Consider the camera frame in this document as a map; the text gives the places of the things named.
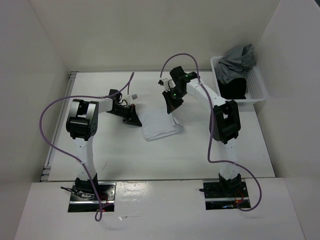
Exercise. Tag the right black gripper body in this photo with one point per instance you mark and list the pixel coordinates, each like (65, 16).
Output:
(174, 91)

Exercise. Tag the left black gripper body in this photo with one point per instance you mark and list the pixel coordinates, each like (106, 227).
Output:
(122, 111)

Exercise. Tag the white skirt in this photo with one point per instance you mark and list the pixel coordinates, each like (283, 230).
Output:
(158, 124)

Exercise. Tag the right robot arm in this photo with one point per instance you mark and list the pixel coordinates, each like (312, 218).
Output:
(224, 123)

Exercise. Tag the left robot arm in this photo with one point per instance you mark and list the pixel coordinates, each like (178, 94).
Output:
(82, 125)

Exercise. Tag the black skirt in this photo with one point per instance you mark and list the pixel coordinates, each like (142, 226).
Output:
(235, 89)

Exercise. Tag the grey skirt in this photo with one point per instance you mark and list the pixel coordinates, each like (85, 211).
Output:
(235, 64)

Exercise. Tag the white plastic laundry basket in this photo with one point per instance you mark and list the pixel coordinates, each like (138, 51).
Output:
(255, 87)

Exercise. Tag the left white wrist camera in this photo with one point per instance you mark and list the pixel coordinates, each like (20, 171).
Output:
(130, 98)

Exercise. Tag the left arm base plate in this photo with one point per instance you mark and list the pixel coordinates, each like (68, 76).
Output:
(83, 202)

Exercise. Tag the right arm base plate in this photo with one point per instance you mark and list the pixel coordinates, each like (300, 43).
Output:
(216, 198)

